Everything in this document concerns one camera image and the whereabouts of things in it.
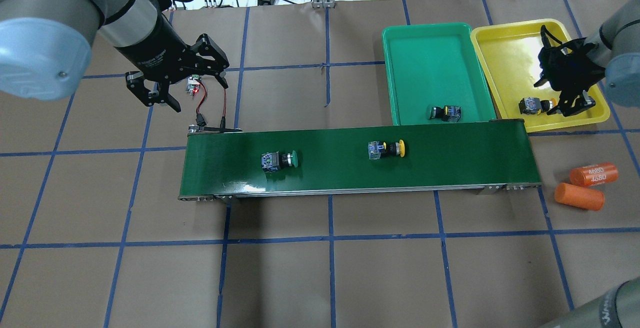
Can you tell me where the red black power cable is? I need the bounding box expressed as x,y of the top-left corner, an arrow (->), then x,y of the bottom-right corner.
195,75 -> 228,129

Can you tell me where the green conveyor belt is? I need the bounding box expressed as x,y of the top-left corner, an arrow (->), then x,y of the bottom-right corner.
178,120 -> 542,201

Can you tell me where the green push button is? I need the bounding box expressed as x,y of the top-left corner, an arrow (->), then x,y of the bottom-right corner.
260,150 -> 300,173
429,105 -> 462,123

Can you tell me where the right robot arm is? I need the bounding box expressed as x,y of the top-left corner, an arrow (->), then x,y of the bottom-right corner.
534,0 -> 640,117

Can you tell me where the green plastic tray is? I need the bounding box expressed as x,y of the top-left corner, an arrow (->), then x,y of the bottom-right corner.
381,22 -> 497,126

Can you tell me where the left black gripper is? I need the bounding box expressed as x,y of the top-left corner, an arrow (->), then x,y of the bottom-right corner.
116,13 -> 229,113

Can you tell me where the yellow push button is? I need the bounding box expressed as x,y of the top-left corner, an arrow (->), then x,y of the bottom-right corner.
367,139 -> 407,161
518,97 -> 557,115

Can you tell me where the small green controller board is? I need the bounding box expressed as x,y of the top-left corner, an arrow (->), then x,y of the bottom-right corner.
185,75 -> 202,97

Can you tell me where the yellow plastic tray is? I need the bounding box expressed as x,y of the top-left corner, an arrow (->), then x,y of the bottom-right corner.
470,19 -> 611,133

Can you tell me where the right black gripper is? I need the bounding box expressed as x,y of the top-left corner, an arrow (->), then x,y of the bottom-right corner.
534,38 -> 605,117

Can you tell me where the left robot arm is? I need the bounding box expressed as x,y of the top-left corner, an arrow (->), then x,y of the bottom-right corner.
0,0 -> 229,112

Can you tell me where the plain orange cylinder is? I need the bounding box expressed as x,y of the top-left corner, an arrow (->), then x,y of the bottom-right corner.
554,183 -> 606,211

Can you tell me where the orange cylinder labelled 4680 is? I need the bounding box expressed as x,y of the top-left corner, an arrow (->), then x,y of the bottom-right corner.
569,162 -> 620,187

